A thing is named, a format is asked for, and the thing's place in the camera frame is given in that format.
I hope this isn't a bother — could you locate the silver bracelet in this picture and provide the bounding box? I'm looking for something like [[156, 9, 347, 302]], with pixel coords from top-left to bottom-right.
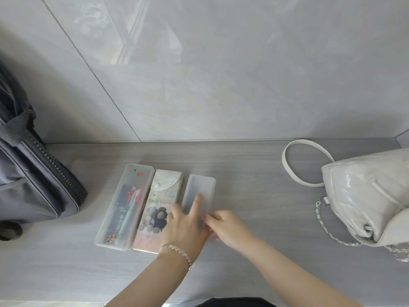
[[158, 243, 193, 271]]

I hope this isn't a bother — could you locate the printed pencil pouch with flap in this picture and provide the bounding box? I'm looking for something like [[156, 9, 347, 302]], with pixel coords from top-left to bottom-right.
[[132, 169, 184, 255]]

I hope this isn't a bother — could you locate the person's right hand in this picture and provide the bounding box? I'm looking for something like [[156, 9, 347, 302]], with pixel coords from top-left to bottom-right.
[[203, 210, 257, 250]]

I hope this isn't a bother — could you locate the person's right forearm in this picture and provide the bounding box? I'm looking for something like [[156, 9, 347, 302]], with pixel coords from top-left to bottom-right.
[[236, 235, 354, 307]]

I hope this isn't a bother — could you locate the clear plastic pencil case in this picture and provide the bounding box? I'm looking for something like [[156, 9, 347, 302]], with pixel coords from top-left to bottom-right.
[[95, 163, 155, 251]]

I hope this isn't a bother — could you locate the person's left hand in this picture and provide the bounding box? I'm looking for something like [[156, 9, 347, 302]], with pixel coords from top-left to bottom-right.
[[161, 193, 213, 259]]

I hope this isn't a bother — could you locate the black patterned pen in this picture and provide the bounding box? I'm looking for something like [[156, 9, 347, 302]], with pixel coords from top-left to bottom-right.
[[108, 186, 135, 234]]

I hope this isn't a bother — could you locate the grey backpack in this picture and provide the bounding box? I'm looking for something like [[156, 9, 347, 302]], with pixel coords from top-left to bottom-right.
[[0, 57, 88, 242]]

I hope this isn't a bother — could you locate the frosted plastic pencil case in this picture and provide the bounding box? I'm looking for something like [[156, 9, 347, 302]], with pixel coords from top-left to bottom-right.
[[180, 174, 217, 244]]

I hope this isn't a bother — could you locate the white handbag strap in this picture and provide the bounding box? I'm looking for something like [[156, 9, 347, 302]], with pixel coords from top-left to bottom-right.
[[281, 139, 335, 188]]

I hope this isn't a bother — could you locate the white glossy handbag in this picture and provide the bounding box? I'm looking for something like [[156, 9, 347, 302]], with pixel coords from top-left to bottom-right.
[[321, 148, 409, 248]]

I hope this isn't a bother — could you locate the teal pen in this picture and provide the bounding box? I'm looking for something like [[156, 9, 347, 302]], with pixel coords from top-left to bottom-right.
[[116, 185, 143, 244]]

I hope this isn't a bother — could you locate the silver handbag chain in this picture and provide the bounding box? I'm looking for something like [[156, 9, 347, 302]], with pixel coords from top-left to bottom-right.
[[315, 196, 409, 263]]

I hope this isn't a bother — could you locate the person's left forearm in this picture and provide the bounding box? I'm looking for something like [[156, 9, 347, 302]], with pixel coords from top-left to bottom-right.
[[105, 249, 193, 307]]

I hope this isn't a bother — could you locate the person's black clothing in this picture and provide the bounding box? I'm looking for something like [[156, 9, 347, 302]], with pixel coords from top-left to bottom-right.
[[194, 297, 279, 307]]

